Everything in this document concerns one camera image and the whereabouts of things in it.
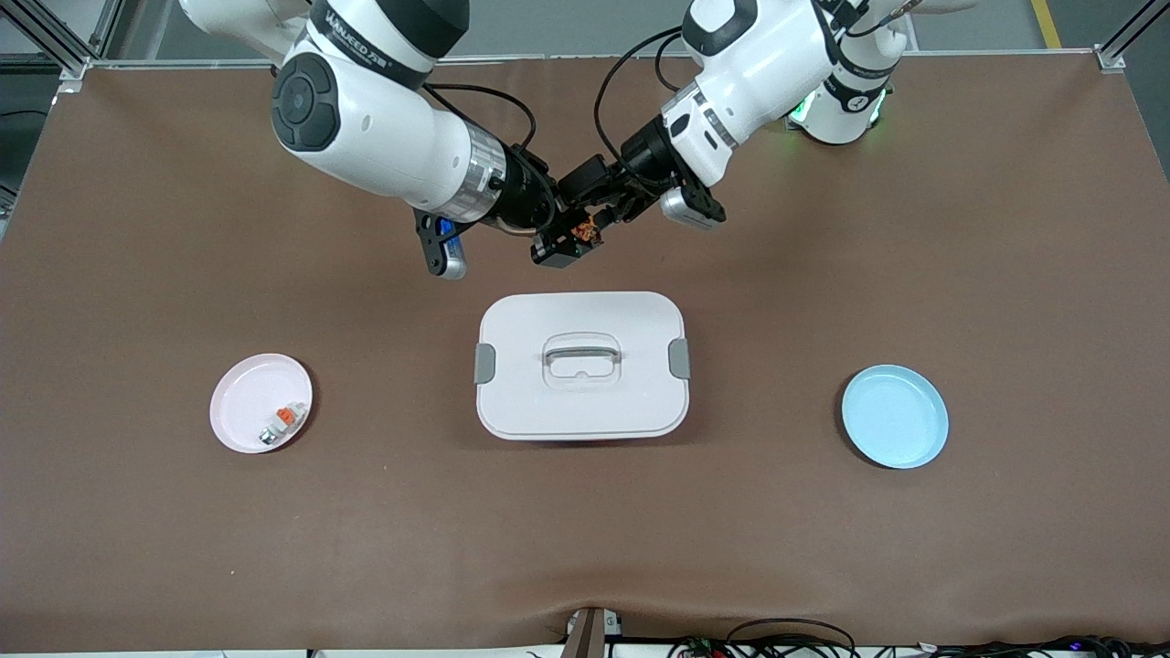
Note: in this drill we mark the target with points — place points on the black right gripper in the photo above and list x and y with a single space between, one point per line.
524 196

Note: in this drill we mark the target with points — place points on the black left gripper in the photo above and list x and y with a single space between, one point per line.
643 155

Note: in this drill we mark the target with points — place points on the black orange push-button switch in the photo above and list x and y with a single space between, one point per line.
585 236

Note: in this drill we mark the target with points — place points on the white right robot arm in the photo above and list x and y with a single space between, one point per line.
366 137

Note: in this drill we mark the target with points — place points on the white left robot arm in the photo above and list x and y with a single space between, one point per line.
759 64

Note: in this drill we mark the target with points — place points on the white lidded storage box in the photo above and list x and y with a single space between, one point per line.
585 402

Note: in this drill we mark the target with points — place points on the brown table mat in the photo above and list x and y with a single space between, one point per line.
585 530

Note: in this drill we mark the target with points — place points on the light blue round plate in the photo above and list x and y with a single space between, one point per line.
896 416

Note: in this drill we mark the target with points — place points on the pink round plate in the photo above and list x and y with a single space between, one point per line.
242 425

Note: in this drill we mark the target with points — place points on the silver orange switch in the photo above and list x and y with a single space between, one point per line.
285 417

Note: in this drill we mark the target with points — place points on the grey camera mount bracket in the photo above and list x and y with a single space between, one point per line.
590 635

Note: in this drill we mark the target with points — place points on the aluminium frame post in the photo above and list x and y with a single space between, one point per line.
73 68
1111 60

